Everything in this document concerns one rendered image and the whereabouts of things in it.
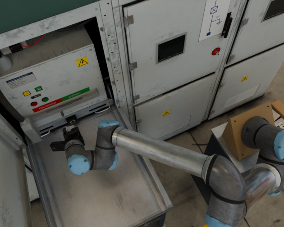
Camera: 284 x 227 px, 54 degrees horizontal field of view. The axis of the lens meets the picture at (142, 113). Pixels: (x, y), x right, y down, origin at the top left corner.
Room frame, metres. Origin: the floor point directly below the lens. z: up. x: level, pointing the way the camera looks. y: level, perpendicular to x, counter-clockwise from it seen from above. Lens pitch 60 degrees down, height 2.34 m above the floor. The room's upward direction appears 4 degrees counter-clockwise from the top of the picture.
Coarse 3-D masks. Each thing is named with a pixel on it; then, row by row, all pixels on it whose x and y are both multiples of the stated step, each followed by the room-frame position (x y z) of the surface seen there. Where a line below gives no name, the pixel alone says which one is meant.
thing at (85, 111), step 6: (108, 96) 0.96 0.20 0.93; (102, 102) 0.92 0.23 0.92; (84, 108) 0.89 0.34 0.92; (90, 108) 0.89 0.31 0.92; (96, 108) 0.91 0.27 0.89; (102, 108) 0.92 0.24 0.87; (72, 114) 0.85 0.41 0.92; (78, 114) 0.86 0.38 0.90; (84, 114) 0.87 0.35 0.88; (60, 120) 0.82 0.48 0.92; (42, 126) 0.79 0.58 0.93; (48, 126) 0.79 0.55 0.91; (54, 126) 0.80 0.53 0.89; (42, 132) 0.77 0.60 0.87
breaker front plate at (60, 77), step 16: (48, 64) 0.86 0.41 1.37; (64, 64) 0.89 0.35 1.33; (96, 64) 0.94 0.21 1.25; (0, 80) 0.78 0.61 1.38; (48, 80) 0.85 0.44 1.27; (64, 80) 0.88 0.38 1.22; (80, 80) 0.90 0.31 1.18; (96, 80) 0.93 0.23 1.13; (16, 96) 0.79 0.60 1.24; (48, 96) 0.84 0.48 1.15; (80, 96) 0.89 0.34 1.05; (32, 112) 0.79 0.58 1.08; (48, 112) 0.81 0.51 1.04; (64, 112) 0.85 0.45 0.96
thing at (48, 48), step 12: (72, 24) 1.09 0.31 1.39; (48, 36) 1.02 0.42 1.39; (60, 36) 1.01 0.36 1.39; (72, 36) 1.01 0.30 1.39; (84, 36) 1.00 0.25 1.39; (24, 48) 0.95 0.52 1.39; (36, 48) 0.95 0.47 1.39; (48, 48) 0.94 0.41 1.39; (60, 48) 0.94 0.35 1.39; (72, 48) 0.93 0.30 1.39; (12, 60) 0.88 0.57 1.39; (24, 60) 0.88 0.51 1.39; (36, 60) 0.87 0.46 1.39; (48, 60) 0.87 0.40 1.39; (0, 72) 0.82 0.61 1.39; (12, 72) 0.81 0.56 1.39
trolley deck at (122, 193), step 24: (96, 120) 0.85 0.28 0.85; (48, 144) 0.71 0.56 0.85; (48, 168) 0.56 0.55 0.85; (120, 168) 0.53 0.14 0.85; (72, 192) 0.41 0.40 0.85; (96, 192) 0.40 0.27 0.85; (120, 192) 0.39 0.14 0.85; (144, 192) 0.38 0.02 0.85; (72, 216) 0.29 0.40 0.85; (96, 216) 0.28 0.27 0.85; (120, 216) 0.27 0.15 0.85; (144, 216) 0.26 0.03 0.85
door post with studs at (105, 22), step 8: (104, 0) 0.94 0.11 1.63; (104, 8) 0.94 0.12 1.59; (96, 16) 0.93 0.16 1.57; (104, 16) 0.93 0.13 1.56; (112, 16) 0.95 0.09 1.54; (104, 24) 0.93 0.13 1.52; (112, 24) 0.94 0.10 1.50; (104, 32) 0.93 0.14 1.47; (112, 32) 0.94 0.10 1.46; (104, 40) 0.93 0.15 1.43; (112, 40) 0.94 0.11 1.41; (104, 48) 0.93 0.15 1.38; (112, 48) 0.94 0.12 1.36; (112, 56) 0.93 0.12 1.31; (112, 64) 0.93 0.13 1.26; (112, 72) 0.93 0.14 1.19; (120, 72) 0.94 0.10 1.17; (112, 80) 0.93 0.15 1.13; (120, 80) 0.94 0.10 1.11; (112, 88) 0.92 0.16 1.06; (120, 88) 0.94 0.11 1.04; (120, 96) 0.93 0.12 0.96; (120, 104) 0.93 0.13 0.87
